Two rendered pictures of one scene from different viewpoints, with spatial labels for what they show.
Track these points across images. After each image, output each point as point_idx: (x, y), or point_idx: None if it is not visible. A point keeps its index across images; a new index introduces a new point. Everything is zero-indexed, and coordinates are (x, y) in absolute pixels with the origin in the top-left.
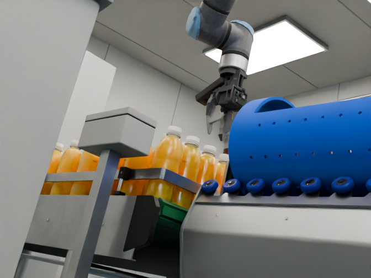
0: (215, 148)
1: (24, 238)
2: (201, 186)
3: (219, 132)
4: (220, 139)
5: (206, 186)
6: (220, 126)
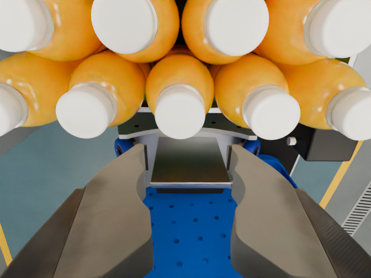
0: (185, 138)
1: None
2: (115, 141)
3: (236, 154)
4: (227, 149)
5: (116, 149)
6: (239, 176)
